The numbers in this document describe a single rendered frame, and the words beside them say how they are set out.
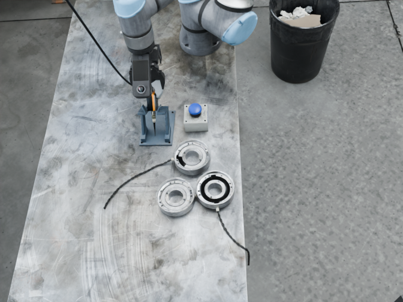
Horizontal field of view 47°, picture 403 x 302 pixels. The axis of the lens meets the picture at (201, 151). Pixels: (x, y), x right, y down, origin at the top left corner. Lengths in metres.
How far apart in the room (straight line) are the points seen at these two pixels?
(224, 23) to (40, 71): 1.68
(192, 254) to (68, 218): 0.36
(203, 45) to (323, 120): 1.05
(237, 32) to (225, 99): 0.21
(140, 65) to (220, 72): 0.40
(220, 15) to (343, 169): 1.16
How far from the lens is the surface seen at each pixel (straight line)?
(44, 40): 3.06
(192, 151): 1.32
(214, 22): 1.42
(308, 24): 2.40
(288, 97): 2.50
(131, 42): 1.16
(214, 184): 1.27
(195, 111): 1.34
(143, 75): 1.20
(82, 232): 1.30
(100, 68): 1.62
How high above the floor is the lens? 1.93
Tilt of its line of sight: 57 degrees down
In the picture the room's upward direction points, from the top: 8 degrees counter-clockwise
